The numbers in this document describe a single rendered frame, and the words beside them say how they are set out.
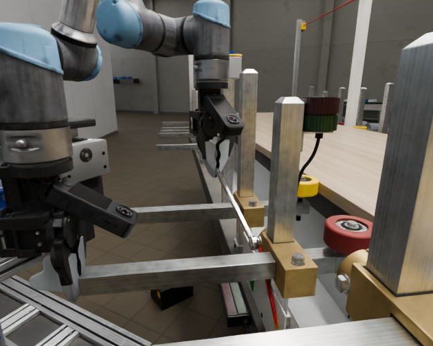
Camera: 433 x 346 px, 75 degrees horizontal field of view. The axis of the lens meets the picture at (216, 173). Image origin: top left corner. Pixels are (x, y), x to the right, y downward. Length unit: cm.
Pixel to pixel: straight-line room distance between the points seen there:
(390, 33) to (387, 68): 119
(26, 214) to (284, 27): 1300
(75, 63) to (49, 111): 54
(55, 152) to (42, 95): 7
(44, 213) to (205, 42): 42
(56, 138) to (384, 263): 36
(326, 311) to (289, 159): 43
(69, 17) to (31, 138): 57
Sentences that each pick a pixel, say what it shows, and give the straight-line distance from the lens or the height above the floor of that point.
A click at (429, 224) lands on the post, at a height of 102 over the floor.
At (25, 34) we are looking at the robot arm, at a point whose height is 117.
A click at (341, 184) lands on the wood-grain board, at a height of 90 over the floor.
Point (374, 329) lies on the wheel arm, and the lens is 24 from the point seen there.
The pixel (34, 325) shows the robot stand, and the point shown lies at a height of 21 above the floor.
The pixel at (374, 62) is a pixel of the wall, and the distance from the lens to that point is 1258.
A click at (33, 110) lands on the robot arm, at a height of 109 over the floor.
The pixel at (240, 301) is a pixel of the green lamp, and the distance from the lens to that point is 63.
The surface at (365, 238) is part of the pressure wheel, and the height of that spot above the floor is 90.
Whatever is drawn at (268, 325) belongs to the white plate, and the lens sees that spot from 56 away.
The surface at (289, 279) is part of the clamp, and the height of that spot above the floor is 85.
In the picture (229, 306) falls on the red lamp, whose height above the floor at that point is 70.
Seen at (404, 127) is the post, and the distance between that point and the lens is 23.
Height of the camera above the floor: 111
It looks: 16 degrees down
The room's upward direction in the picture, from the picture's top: straight up
